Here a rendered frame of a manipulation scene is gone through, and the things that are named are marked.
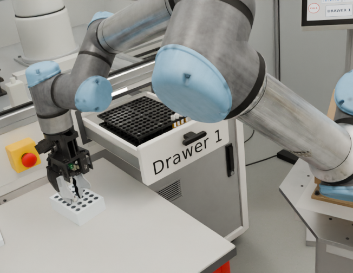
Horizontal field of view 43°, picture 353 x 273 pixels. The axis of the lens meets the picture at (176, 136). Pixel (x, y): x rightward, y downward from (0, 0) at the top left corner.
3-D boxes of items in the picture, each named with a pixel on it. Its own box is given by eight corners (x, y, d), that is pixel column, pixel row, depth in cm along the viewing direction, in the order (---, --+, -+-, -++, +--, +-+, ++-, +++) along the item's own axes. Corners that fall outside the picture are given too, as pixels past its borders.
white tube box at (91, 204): (106, 209, 117) (103, 197, 115) (80, 226, 112) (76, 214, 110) (78, 193, 125) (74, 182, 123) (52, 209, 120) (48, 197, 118)
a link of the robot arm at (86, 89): (105, 54, 91) (64, 52, 96) (86, 104, 88) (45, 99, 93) (124, 73, 98) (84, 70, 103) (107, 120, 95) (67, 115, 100)
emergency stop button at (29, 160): (39, 164, 122) (35, 151, 120) (25, 170, 120) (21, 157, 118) (34, 161, 124) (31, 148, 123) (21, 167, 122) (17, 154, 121)
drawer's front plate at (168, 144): (229, 142, 128) (227, 106, 123) (146, 186, 113) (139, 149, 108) (224, 140, 129) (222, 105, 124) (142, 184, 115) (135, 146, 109)
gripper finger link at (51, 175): (53, 194, 109) (47, 162, 106) (50, 192, 110) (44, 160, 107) (70, 187, 113) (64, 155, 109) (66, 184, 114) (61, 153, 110)
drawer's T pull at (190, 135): (207, 135, 116) (207, 130, 116) (185, 147, 112) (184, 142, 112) (198, 131, 119) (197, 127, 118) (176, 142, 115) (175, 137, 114)
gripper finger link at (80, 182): (90, 205, 113) (79, 175, 108) (76, 196, 117) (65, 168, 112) (99, 197, 115) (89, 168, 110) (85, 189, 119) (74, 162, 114)
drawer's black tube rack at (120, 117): (191, 134, 131) (188, 114, 128) (142, 158, 122) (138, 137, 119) (147, 113, 147) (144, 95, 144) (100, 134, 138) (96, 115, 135)
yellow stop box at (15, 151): (43, 164, 125) (36, 141, 122) (18, 175, 122) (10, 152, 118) (36, 158, 129) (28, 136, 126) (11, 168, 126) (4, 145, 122)
